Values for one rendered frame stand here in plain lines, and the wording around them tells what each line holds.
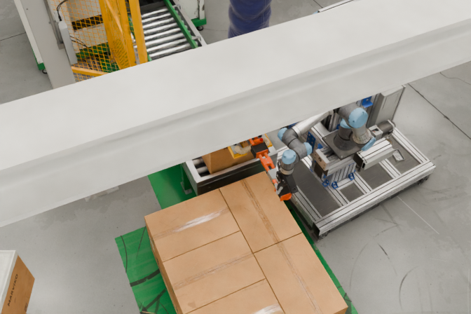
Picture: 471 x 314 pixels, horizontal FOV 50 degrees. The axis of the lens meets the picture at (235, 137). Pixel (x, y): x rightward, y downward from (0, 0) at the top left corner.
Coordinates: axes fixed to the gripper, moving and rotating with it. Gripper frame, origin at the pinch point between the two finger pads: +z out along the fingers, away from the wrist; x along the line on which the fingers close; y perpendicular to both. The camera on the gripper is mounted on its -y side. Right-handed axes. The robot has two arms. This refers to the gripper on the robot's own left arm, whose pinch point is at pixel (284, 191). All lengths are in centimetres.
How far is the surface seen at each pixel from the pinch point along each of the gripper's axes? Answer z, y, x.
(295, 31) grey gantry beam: -212, -95, 66
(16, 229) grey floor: 121, 116, 181
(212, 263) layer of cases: 66, 2, 48
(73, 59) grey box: -31, 128, 96
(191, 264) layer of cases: 66, 7, 61
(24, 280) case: 43, 24, 163
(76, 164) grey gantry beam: -203, -100, 99
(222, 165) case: 57, 72, 13
